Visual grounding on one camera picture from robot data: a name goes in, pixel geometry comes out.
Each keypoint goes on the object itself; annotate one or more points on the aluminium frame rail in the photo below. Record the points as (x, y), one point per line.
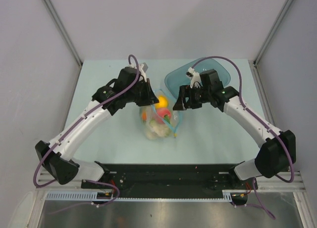
(273, 184)

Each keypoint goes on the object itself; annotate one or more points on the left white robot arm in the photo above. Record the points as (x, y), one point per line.
(56, 156)

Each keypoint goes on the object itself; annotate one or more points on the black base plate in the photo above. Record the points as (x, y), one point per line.
(174, 179)

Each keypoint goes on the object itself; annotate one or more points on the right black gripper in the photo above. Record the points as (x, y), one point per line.
(186, 91)

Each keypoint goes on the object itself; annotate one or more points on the teal plastic bin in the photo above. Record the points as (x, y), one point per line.
(178, 77)

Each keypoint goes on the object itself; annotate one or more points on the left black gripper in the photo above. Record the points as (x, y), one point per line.
(150, 98)

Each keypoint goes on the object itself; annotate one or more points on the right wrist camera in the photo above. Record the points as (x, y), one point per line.
(193, 76)

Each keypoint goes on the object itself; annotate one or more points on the white cable duct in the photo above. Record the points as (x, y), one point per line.
(99, 196)

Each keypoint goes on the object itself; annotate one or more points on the clear zip top bag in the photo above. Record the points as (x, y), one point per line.
(146, 115)

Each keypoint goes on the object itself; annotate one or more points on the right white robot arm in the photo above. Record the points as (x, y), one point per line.
(277, 147)

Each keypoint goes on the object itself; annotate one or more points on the yellow fake lemon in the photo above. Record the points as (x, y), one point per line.
(162, 102)

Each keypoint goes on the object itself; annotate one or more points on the red fake pepper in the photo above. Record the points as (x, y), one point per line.
(162, 115)

